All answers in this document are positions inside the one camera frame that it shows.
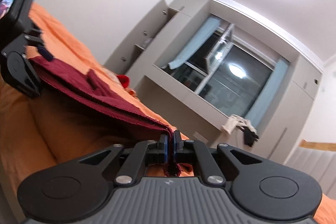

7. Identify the maroon knit sweater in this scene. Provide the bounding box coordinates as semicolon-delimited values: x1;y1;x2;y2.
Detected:
28;56;195;177

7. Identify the cream cloth on ledge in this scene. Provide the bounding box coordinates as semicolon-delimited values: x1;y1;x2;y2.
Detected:
221;114;256;135

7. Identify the black cloth on ledge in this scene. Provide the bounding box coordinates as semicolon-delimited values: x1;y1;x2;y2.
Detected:
238;126;259;147

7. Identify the red cloth item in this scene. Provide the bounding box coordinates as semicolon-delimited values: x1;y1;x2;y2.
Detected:
117;75;130;89

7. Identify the large glass window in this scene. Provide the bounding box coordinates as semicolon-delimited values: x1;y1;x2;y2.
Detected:
161;20;274;117

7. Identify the orange bed sheet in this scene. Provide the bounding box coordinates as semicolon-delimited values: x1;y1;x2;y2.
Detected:
1;3;335;223

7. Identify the light blue right curtain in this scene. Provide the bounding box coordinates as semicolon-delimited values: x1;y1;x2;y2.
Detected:
245;57;289;129

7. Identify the light blue curtain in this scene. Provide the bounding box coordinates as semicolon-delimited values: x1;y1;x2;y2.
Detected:
167;15;222;70
245;57;289;129

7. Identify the light blue left curtain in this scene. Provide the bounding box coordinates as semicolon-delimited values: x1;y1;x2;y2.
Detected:
167;15;222;70

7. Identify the grey padded headboard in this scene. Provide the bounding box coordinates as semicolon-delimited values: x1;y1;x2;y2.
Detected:
285;140;336;200

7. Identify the grey built-in wall cabinet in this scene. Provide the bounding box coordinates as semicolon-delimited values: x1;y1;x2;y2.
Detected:
105;0;322;163

